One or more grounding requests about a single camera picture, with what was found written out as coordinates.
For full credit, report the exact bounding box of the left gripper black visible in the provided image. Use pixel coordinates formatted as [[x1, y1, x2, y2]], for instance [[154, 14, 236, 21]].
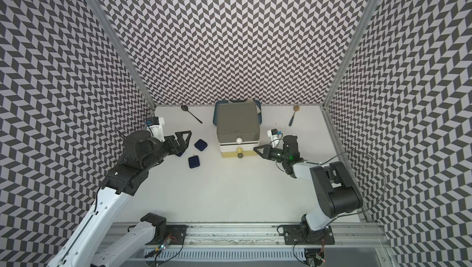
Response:
[[142, 131, 192, 172]]

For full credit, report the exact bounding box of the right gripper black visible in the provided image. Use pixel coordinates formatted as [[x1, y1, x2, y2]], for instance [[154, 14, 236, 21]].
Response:
[[253, 144, 288, 163]]

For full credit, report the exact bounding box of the navy brooch box two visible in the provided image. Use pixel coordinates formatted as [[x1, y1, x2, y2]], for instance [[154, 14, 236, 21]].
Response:
[[194, 139, 208, 152]]

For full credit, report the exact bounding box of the navy brooch box three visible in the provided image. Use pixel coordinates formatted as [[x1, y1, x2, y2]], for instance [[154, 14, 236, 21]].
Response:
[[188, 155, 200, 169]]

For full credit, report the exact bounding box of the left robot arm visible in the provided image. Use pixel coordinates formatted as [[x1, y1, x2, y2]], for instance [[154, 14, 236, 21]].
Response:
[[48, 130, 192, 267]]

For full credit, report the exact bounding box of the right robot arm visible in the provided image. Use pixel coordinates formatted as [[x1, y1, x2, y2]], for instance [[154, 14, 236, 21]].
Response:
[[253, 135, 363, 242]]

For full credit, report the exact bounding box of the three-tier drawer cabinet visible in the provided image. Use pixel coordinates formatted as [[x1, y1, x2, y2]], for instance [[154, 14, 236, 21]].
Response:
[[216, 99, 261, 158]]

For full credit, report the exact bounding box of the black spoon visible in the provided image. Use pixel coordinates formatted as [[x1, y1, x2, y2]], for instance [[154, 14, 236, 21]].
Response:
[[181, 104, 203, 124]]

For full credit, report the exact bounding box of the blue tray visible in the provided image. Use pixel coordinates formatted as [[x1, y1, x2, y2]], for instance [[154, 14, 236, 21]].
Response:
[[213, 100, 263, 126]]

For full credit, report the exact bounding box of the gold spoon teal handle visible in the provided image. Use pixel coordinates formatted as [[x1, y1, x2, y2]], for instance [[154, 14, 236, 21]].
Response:
[[289, 105, 300, 126]]

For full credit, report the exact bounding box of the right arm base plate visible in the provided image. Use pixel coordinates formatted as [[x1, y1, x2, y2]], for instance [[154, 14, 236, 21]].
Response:
[[280, 225, 335, 246]]

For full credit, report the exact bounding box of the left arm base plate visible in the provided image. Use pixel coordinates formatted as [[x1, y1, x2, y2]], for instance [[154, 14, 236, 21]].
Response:
[[147, 224, 188, 246]]

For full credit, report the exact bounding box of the front aluminium rail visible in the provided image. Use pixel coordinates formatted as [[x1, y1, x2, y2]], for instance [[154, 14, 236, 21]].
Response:
[[103, 222, 392, 267]]

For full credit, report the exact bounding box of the aluminium corner post left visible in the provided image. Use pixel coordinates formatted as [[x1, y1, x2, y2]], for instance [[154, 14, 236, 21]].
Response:
[[85, 0, 156, 111]]

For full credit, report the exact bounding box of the aluminium corner post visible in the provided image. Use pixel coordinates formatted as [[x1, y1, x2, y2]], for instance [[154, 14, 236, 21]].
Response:
[[85, 0, 156, 111], [323, 0, 381, 109]]

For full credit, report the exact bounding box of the aluminium corner post right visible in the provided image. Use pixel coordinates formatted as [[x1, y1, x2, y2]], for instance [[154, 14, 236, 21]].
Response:
[[323, 0, 381, 109]]

